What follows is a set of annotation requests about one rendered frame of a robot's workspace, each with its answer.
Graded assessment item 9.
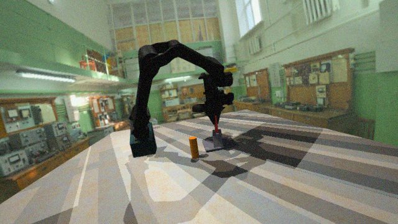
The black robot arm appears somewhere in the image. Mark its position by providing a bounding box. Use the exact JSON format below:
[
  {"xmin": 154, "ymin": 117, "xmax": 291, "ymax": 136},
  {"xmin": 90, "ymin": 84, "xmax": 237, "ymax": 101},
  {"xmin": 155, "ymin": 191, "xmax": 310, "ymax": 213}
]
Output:
[{"xmin": 129, "ymin": 39, "xmax": 234, "ymax": 140}]

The orange cylinder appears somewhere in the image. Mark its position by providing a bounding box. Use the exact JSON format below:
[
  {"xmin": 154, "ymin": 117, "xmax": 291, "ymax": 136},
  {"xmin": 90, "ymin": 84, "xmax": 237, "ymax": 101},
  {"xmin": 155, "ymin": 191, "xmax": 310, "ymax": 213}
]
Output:
[{"xmin": 189, "ymin": 137, "xmax": 199, "ymax": 159}]

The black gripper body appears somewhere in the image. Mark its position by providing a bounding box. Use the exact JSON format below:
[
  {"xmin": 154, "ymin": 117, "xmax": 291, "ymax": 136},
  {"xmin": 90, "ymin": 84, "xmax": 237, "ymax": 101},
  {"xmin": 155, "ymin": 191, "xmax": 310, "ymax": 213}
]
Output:
[{"xmin": 192, "ymin": 88, "xmax": 223, "ymax": 113}]

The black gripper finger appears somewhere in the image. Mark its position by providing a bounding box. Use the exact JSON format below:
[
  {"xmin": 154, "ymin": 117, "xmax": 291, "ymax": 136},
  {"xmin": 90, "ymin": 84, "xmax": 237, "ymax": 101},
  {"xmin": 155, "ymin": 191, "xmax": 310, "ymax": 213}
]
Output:
[
  {"xmin": 214, "ymin": 107, "xmax": 225, "ymax": 123},
  {"xmin": 205, "ymin": 110, "xmax": 216, "ymax": 125}
]

